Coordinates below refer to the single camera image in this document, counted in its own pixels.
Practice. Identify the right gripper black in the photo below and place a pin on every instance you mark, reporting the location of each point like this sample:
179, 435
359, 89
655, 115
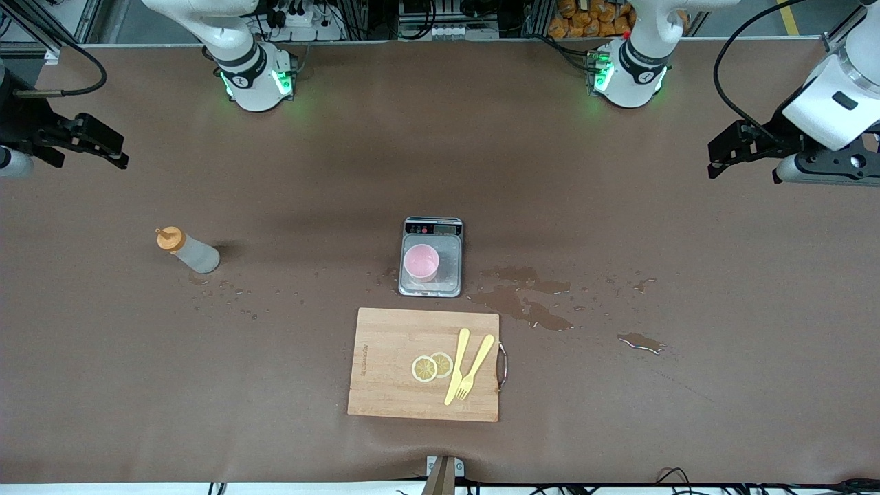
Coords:
20, 124

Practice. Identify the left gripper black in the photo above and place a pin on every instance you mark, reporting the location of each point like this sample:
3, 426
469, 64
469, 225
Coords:
781, 136

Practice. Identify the translucent squeeze bottle orange cap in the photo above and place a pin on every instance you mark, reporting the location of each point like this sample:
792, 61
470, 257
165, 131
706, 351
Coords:
199, 258

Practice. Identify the pink plastic cup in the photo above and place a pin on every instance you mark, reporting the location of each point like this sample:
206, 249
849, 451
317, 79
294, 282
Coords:
421, 261

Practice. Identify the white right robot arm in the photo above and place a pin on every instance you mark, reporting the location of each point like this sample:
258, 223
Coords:
251, 82

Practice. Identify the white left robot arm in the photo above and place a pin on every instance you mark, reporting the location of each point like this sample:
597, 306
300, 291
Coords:
835, 103

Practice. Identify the orange snack bag pile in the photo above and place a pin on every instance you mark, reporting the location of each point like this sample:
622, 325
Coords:
584, 24

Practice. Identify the small liquid puddle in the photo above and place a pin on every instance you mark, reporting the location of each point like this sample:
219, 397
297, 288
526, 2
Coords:
643, 342

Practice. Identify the large liquid puddle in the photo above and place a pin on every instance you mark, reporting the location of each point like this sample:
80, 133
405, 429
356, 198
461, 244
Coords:
529, 309

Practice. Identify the white power strip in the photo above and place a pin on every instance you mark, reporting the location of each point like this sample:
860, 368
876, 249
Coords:
309, 31

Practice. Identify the white socket strip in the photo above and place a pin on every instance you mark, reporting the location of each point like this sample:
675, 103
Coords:
450, 31

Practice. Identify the silver digital kitchen scale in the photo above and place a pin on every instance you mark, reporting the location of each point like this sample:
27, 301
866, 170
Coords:
450, 271

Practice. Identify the yellow plastic fork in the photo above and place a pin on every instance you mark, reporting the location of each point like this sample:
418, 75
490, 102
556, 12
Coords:
478, 361

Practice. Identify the yellow plastic knife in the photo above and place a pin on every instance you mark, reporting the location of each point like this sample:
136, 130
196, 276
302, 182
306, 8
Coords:
456, 371

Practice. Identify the lemon slice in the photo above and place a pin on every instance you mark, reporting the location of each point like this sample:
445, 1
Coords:
424, 369
443, 364

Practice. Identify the wooden cutting board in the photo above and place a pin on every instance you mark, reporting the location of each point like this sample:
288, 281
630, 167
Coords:
392, 344

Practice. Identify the metal table edge bracket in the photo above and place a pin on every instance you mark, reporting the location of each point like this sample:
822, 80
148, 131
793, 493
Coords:
443, 478

